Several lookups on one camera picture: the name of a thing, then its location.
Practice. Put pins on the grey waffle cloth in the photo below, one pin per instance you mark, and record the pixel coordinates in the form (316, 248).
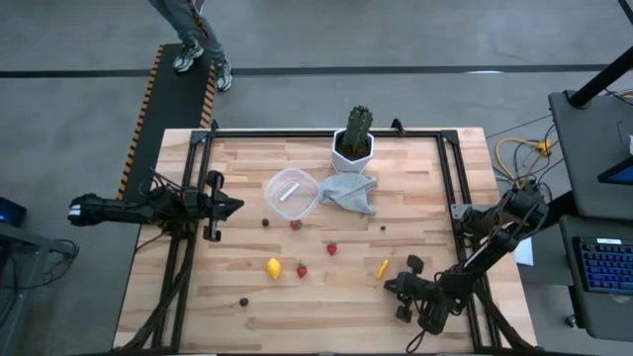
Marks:
(346, 193)

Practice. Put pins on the black metal stand pole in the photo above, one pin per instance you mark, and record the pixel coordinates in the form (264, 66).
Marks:
(561, 203)
(598, 81)

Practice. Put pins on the white plant pot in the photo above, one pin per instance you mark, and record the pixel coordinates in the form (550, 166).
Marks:
(341, 160)

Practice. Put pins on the grey side desk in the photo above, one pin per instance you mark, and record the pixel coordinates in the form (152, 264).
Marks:
(593, 316)

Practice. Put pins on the clear plastic tupperware container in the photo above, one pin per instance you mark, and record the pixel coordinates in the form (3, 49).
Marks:
(282, 207)

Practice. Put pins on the black metal table frame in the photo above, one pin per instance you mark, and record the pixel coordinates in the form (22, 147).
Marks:
(321, 133)

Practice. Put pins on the white paper sheet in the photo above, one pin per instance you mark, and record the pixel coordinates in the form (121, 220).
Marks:
(525, 252)

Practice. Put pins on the black tablet screen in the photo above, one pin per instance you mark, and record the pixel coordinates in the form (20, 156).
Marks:
(620, 174)

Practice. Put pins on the grey metal stand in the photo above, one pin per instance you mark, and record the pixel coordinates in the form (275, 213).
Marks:
(29, 242)

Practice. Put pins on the blue lit screen device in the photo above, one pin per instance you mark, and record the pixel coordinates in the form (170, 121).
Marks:
(10, 213)

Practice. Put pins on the red strawberry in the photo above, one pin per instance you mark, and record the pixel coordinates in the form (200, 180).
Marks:
(296, 225)
(332, 249)
(301, 271)

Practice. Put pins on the person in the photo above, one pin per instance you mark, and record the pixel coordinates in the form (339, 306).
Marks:
(190, 20)

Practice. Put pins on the black backlit keyboard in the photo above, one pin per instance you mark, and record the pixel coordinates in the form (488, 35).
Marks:
(605, 264)

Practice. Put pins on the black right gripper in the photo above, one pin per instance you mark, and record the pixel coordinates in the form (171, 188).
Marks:
(415, 292)

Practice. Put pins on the black yellow-striped floor mat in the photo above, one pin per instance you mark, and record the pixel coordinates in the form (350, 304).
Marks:
(173, 114)

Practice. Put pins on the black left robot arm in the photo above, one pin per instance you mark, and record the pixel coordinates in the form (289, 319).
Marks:
(114, 210)

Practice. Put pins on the green cactus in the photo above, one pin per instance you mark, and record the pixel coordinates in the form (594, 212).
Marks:
(357, 128)

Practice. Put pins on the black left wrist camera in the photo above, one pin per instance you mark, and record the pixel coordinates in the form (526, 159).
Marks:
(194, 199)

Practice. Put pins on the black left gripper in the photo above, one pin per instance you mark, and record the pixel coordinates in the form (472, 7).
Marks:
(213, 207)

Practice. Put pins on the yellow lemon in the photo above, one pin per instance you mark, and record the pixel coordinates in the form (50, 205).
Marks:
(274, 269)

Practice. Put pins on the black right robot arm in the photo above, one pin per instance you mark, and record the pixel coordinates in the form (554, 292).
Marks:
(475, 262)

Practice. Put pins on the small yellow banana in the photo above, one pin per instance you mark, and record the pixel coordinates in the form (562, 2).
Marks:
(382, 270)

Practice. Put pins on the grey side cart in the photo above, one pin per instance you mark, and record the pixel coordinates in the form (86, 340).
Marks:
(588, 148)

